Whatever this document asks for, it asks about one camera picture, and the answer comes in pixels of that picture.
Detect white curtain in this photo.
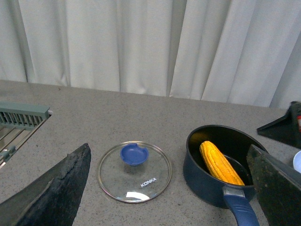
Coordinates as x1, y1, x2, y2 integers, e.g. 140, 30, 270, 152
0, 0, 301, 108

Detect dark blue saucepan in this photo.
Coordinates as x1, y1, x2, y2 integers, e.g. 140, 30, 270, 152
183, 125, 265, 226

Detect light blue plate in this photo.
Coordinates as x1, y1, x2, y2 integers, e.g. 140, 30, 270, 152
293, 151, 301, 173

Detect green dish drying rack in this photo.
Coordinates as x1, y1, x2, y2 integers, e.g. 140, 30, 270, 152
0, 101, 52, 167

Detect yellow corn cob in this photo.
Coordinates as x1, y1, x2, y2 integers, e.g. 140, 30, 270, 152
199, 141, 245, 186

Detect glass lid with blue knob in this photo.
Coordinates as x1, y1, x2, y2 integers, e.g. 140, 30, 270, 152
97, 141, 172, 203

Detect left gripper black finger camera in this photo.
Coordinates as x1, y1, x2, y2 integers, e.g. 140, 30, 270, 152
247, 145, 301, 226
257, 101, 301, 149
0, 143, 91, 226

